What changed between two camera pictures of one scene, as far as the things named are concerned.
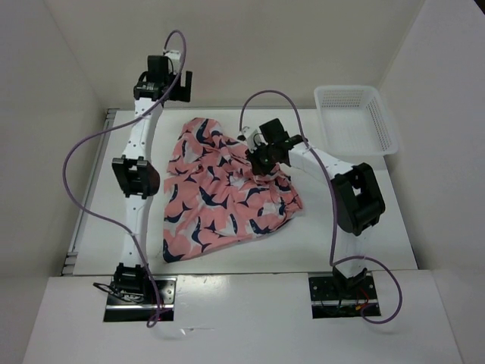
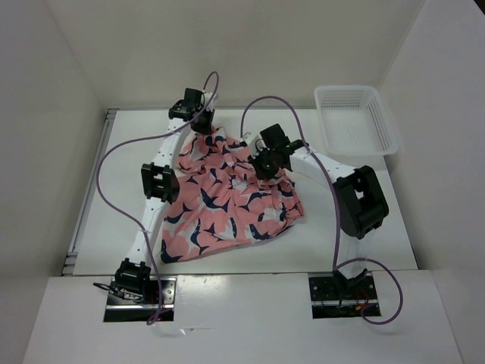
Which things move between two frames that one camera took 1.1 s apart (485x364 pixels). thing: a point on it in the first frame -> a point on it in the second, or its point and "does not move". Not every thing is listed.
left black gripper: (183, 94) -> (205, 129)
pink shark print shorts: (213, 192) does not move
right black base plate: (326, 302) does not move
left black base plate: (121, 309) does not move
